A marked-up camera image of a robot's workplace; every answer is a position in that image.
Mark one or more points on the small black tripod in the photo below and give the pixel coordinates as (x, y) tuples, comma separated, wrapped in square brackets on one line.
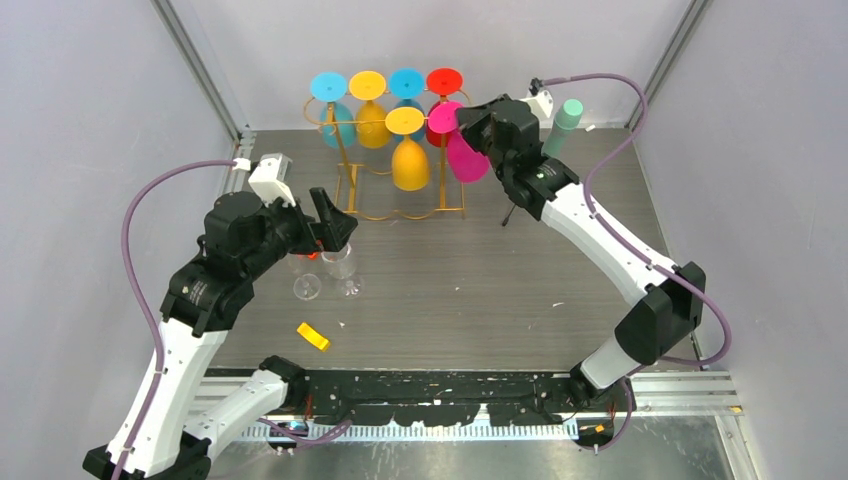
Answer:
[(508, 215)]

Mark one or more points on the yellow wine glass front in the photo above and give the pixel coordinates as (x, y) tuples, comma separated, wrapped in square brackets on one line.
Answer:
[(410, 167)]

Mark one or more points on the yellow wine glass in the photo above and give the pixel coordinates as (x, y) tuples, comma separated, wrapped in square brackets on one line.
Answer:
[(410, 167), (367, 86)]

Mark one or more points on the yellow wine glass back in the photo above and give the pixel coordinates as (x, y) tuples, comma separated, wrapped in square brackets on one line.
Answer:
[(367, 86)]

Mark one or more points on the mint green bottle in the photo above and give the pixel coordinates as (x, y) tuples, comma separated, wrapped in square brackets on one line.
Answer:
[(566, 119)]

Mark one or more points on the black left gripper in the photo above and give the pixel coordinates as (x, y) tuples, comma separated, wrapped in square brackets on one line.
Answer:
[(332, 230)]

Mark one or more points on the aluminium frame rail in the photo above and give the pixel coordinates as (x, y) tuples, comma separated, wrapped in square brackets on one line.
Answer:
[(656, 394)]

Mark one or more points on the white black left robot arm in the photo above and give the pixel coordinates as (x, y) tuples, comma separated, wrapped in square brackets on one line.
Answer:
[(243, 239)]

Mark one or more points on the gold wire glass rack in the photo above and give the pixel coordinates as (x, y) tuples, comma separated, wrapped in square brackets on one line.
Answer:
[(365, 185)]

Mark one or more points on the clear wine glass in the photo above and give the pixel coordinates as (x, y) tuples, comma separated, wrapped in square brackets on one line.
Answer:
[(307, 285), (342, 267)]

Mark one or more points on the red wine glass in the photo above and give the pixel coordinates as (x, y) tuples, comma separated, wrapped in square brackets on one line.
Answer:
[(443, 82)]

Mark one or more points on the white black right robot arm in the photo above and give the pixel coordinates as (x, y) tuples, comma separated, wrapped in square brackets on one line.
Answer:
[(662, 295)]

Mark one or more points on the pink wine glass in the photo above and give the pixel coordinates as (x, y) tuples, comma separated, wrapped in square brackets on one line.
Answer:
[(467, 165)]

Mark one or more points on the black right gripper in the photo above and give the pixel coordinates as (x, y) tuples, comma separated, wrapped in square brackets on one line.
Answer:
[(470, 120)]

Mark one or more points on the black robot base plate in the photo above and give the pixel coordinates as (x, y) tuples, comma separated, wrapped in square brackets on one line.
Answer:
[(434, 398)]

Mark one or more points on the yellow block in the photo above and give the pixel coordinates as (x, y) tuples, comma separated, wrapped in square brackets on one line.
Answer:
[(313, 337)]

